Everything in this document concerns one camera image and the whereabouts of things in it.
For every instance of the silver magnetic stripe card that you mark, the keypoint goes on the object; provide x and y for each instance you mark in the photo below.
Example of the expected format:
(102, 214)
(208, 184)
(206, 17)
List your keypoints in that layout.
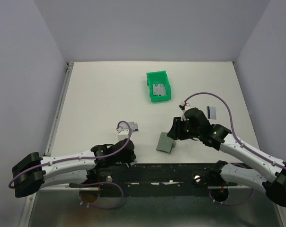
(133, 163)

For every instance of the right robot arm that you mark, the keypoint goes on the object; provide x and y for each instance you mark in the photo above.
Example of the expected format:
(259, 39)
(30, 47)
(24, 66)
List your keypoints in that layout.
(265, 173)

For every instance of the green leather card holder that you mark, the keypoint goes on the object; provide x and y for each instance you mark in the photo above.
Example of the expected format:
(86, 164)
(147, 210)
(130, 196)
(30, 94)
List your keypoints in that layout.
(165, 143)

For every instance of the patterned credit card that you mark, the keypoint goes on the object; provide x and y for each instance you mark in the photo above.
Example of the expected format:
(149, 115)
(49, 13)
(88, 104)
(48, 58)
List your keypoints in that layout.
(133, 125)

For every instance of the green plastic bin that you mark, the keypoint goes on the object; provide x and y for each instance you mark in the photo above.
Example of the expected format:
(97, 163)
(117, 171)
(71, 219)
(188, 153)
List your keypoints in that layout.
(158, 77)

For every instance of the card under patterned card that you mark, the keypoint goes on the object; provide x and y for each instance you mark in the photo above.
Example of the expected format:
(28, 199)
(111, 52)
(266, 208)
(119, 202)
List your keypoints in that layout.
(137, 129)

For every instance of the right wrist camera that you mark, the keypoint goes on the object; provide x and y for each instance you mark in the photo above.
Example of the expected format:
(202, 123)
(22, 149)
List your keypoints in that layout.
(184, 107)

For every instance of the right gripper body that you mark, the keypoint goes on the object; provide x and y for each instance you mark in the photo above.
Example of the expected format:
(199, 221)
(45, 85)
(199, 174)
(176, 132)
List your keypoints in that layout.
(193, 132)

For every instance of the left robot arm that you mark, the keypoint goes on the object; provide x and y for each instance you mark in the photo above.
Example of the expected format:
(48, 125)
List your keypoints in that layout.
(34, 172)

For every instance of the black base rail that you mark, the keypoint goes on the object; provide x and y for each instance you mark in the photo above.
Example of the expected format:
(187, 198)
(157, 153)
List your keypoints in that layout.
(156, 180)

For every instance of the left aluminium frame extrusion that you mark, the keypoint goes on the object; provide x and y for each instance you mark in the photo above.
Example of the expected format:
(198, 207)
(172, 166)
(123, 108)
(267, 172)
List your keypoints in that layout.
(30, 200)

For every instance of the silver card in bin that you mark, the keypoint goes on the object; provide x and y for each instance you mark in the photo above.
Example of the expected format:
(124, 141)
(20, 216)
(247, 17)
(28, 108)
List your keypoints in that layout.
(159, 89)

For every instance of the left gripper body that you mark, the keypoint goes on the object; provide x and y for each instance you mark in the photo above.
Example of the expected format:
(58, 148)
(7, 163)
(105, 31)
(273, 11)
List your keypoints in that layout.
(128, 158)

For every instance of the far right silver card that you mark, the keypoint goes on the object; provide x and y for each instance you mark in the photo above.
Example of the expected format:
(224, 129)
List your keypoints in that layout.
(211, 112)

